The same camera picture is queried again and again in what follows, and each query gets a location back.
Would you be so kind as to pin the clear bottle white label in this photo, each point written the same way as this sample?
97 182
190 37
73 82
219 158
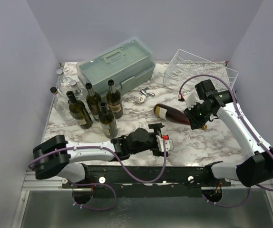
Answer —
61 105

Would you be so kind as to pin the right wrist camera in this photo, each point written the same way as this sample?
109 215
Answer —
189 98

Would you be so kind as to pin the chrome white bottle stopper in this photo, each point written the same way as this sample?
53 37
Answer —
144 95

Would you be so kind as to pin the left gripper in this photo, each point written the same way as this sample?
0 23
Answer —
154 150

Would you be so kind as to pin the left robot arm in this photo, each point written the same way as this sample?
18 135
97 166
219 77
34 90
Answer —
59 157

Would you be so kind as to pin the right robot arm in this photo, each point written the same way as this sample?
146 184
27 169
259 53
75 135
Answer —
258 164

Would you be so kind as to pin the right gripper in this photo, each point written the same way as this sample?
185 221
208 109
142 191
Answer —
196 116

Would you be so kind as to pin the dark green bottle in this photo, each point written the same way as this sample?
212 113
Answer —
93 100

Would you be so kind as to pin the green bottle silver foil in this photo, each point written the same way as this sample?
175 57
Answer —
114 100

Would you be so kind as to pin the red wine bottle gold foil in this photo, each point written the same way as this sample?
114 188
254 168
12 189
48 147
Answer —
174 115

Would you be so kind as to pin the green plastic toolbox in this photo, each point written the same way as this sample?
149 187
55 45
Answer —
129 64

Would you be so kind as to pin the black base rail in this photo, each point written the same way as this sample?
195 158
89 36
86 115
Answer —
105 182

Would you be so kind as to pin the green bottle black neck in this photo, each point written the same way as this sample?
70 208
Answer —
78 111

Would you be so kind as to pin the clear bottle silver cap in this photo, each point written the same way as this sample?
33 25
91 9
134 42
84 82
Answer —
76 90

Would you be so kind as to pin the white wire wine rack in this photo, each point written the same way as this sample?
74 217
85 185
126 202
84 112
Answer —
185 65

